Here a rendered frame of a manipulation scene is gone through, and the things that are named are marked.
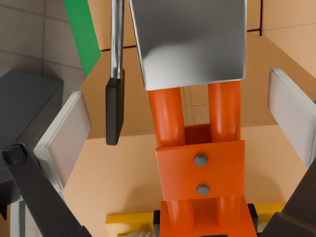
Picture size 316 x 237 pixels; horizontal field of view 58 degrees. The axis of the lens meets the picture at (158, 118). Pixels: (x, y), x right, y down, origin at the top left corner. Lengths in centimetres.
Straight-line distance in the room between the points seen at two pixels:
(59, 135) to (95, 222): 33
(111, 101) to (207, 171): 9
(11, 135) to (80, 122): 87
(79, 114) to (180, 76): 7
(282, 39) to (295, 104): 61
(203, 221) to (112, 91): 15
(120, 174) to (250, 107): 20
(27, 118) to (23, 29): 45
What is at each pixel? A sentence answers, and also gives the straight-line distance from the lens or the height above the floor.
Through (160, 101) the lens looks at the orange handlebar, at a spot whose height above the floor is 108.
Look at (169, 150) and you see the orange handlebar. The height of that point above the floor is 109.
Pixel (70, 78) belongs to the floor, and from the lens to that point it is 142.
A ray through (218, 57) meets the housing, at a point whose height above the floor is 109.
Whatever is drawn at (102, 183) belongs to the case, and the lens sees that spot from 42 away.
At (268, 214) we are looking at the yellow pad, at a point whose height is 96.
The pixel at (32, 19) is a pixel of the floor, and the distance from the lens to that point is 140.
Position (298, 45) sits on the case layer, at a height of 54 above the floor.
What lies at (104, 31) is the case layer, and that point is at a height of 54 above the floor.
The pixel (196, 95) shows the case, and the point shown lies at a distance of 45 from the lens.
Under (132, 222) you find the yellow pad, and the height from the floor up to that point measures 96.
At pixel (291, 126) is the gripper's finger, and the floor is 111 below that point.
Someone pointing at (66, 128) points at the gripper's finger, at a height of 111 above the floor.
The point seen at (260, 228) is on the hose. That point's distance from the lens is 39.
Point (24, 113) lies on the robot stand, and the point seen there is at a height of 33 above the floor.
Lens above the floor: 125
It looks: 60 degrees down
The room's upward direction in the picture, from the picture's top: 176 degrees counter-clockwise
